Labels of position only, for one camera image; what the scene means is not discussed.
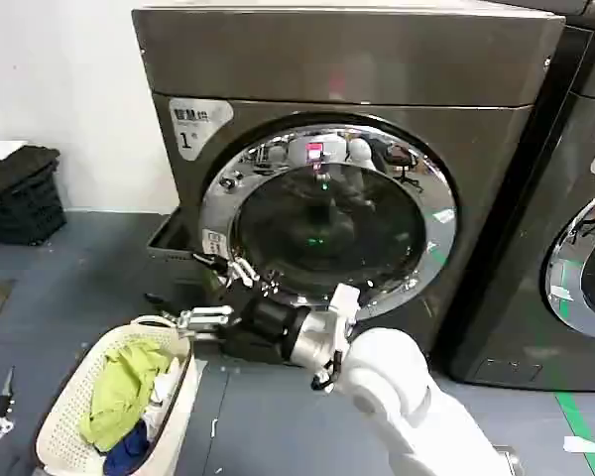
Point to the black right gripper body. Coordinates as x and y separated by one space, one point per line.
263 327

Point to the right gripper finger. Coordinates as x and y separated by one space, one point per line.
203 320
240 277

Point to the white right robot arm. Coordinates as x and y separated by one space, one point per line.
401 387

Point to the cream perforated laundry basket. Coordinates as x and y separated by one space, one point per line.
69 396

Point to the white garment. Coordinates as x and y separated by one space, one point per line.
166 384

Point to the grey dryer base drawer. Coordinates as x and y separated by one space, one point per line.
166 246

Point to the lime green garment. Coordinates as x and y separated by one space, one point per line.
114 392

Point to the dark blue garment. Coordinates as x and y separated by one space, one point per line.
126 448

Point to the round chrome glass dryer door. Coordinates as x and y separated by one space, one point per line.
562 297
441 238

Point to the stack of black crates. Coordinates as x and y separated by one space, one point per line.
20 198

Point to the grey dryer with numeral one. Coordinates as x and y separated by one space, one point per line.
327 59

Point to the grey dryer with partial label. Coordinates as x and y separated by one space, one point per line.
525 248

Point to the white paper scrap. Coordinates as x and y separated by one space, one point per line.
585 444

